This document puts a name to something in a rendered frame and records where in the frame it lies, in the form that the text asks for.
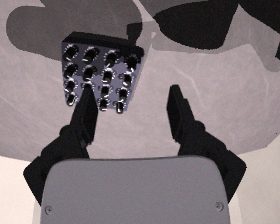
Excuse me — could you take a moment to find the black knob box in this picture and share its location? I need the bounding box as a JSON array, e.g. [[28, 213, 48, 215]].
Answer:
[[61, 36, 145, 114]]

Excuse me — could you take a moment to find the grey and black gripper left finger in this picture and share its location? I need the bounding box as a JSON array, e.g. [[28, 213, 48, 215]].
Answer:
[[23, 88, 99, 206]]

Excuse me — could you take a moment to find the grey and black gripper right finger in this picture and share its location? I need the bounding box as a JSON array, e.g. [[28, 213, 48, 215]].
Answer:
[[166, 85, 247, 204]]

